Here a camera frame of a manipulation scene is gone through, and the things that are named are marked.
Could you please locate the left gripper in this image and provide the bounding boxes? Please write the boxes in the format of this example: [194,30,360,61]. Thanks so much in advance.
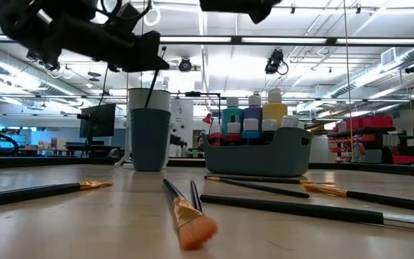
[63,3,170,73]

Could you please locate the thin black brush silver ferrule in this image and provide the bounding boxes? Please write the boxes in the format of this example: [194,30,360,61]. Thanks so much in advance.
[143,45,167,109]

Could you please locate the dark blue plastic cup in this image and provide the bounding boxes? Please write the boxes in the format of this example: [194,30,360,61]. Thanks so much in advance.
[129,107,173,173]

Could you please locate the large periwinkle blue paint bottle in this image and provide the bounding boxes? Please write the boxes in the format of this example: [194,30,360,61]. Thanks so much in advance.
[242,94,264,122]

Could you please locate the large teal paint bottle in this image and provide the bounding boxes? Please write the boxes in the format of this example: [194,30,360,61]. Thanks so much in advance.
[221,96,245,137]

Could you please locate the small red paint bottle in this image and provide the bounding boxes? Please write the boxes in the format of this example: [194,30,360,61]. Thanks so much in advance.
[225,122,243,145]
[208,123,226,147]

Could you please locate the large yellow paint bottle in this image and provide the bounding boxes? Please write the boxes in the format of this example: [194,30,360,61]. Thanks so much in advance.
[262,87,289,130]

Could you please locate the small white-capped paint bottle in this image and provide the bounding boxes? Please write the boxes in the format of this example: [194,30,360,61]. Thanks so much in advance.
[281,114,300,129]

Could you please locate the wide orange-bristle brush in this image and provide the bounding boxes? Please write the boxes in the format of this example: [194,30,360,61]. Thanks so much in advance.
[161,178,219,252]

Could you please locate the long black brush silver ferrule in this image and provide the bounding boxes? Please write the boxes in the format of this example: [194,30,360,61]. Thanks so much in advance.
[198,194,414,229]

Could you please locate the white plastic pitcher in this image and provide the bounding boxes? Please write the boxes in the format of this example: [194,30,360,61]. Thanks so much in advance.
[114,87,173,171]

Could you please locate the black computer monitor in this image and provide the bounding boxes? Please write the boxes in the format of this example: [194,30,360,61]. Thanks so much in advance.
[78,103,117,139]

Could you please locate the thin black brush gold ferrule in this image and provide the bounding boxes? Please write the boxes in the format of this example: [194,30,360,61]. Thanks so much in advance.
[190,179,203,212]

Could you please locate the grey-blue plastic caddy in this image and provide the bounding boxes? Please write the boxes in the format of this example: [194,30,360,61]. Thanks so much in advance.
[201,126,313,178]

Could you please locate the white air vent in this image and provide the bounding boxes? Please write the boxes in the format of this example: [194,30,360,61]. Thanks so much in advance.
[380,47,397,67]

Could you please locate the red storage bins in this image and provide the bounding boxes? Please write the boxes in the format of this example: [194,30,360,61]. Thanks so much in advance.
[344,114,395,132]

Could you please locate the red storage bin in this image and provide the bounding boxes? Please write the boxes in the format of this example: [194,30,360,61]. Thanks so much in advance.
[391,155,414,166]

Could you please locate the round black camera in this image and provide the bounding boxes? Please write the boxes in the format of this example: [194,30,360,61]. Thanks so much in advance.
[178,57,194,73]

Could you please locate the thin black hanging cable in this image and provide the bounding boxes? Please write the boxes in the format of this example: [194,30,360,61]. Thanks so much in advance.
[84,63,111,159]

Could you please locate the black camera with cable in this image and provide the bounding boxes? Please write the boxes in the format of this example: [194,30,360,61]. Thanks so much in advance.
[264,47,290,76]

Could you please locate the yellow extension cord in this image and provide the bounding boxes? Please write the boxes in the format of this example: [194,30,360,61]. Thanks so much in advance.
[342,0,354,163]

